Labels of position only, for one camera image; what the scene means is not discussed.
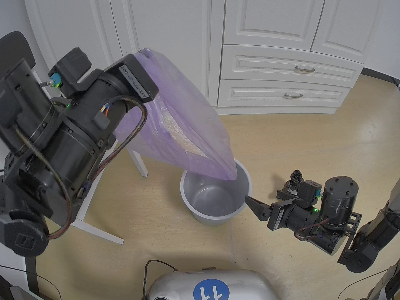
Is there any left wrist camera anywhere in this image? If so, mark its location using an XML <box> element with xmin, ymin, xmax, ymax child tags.
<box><xmin>48</xmin><ymin>47</ymin><xmax>93</xmax><ymax>97</ymax></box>

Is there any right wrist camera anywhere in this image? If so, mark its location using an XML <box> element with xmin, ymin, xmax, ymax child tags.
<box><xmin>296</xmin><ymin>180</ymin><xmax>322</xmax><ymax>206</ymax></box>

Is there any white trash bin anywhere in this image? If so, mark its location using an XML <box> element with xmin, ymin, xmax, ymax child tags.
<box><xmin>180</xmin><ymin>160</ymin><xmax>253</xmax><ymax>226</ymax></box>

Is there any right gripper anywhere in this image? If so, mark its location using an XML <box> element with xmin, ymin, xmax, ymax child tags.
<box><xmin>245</xmin><ymin>189</ymin><xmax>323</xmax><ymax>232</ymax></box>

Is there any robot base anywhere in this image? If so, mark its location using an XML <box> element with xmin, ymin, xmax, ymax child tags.
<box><xmin>147</xmin><ymin>266</ymin><xmax>280</xmax><ymax>300</ymax></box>

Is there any crumpled black plastic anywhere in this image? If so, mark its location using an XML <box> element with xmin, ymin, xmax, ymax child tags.
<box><xmin>281</xmin><ymin>170</ymin><xmax>305</xmax><ymax>196</ymax></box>

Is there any white wardrobe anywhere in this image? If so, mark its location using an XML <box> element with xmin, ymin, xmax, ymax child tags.
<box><xmin>21</xmin><ymin>0</ymin><xmax>383</xmax><ymax>120</ymax></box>

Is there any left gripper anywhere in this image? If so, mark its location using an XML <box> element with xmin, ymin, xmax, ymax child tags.
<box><xmin>62</xmin><ymin>53</ymin><xmax>160</xmax><ymax>139</ymax></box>

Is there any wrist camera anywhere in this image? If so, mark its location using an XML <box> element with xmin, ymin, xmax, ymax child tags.
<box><xmin>296</xmin><ymin>180</ymin><xmax>322</xmax><ymax>206</ymax></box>
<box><xmin>48</xmin><ymin>47</ymin><xmax>93</xmax><ymax>97</ymax></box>

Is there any purple plastic bag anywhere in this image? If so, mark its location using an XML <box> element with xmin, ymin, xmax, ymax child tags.
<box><xmin>114</xmin><ymin>47</ymin><xmax>238</xmax><ymax>181</ymax></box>

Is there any grey white chair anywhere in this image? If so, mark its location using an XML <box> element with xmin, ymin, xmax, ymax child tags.
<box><xmin>0</xmin><ymin>31</ymin><xmax>149</xmax><ymax>245</ymax></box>

